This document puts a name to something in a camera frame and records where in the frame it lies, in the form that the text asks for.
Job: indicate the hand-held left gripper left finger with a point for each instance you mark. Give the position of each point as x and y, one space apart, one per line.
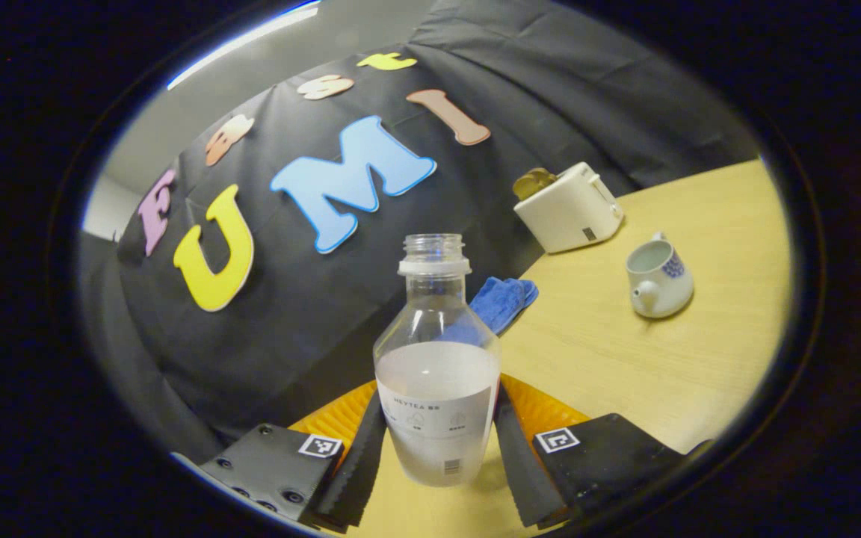
359 478

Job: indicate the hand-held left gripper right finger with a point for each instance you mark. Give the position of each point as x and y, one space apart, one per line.
524 478

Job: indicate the clear plastic water bottle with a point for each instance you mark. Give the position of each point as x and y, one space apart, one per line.
436 403

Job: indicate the white blue flower teacup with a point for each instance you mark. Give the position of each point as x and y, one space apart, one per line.
666 291

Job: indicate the blue folded towel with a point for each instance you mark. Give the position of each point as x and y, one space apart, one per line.
505 299

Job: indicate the white toaster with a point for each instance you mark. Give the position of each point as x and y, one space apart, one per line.
572 213

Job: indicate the brown bread slice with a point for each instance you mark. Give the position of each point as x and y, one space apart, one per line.
544 175
526 188

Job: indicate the black backdrop cloth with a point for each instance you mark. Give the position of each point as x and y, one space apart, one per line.
550 90

